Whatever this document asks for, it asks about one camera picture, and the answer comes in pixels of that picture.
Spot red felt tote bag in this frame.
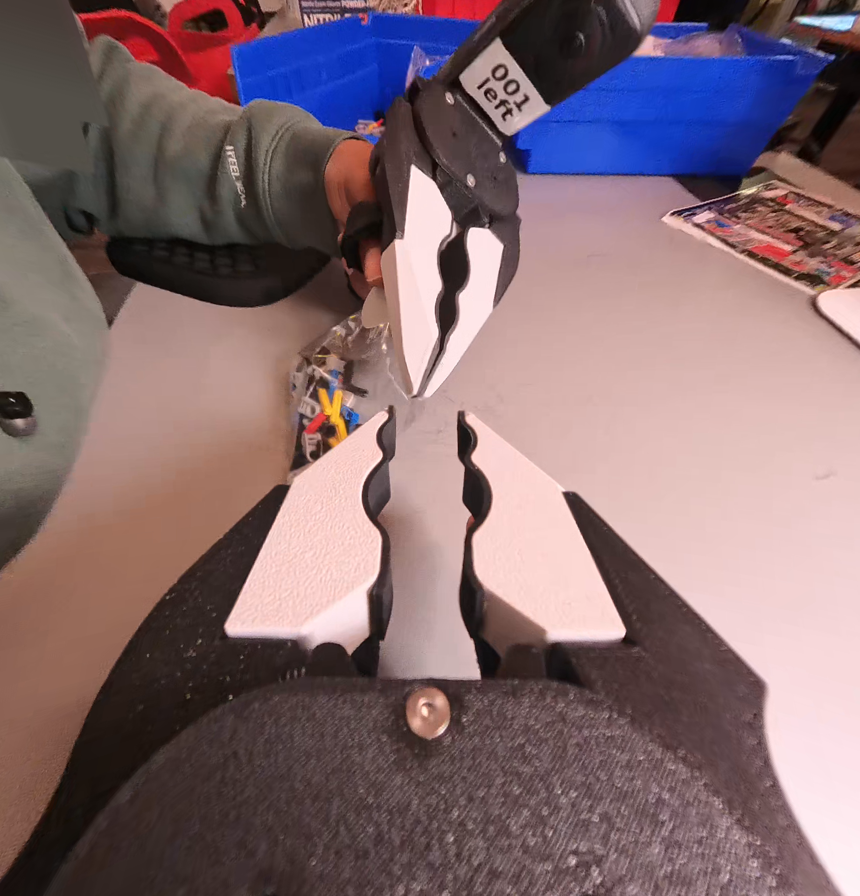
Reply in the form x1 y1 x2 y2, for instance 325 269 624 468
76 0 264 105

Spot wooden side table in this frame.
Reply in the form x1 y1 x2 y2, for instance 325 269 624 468
785 13 860 58

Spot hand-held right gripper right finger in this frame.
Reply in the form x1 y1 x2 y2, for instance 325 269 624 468
456 410 627 678

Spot clear plastic parts bags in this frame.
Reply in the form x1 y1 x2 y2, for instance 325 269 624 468
638 24 747 60

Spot white monitor stand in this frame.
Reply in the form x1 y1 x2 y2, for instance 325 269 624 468
814 285 860 366

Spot blue white cardboard box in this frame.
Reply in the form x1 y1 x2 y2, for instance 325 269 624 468
300 0 425 29

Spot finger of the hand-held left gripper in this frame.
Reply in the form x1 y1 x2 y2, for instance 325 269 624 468
421 224 509 401
381 167 467 398

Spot black drawstring toggle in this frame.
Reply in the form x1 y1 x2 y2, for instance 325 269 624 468
0 390 38 439

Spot clear bag of lego pieces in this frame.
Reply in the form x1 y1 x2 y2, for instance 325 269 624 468
287 314 411 485

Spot blue plastic bin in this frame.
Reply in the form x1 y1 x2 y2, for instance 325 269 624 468
231 12 481 135
510 21 834 176

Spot lego instruction booklet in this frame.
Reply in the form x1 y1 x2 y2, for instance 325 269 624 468
661 180 860 294

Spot black mesh chair armrest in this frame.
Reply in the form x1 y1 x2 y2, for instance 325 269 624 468
105 236 331 309

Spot person's left hand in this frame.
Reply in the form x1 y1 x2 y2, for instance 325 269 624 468
324 136 385 302

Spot person's left forearm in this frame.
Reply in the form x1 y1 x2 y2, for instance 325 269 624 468
13 35 372 258

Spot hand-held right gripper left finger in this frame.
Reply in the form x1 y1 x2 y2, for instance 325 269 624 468
224 408 397 678

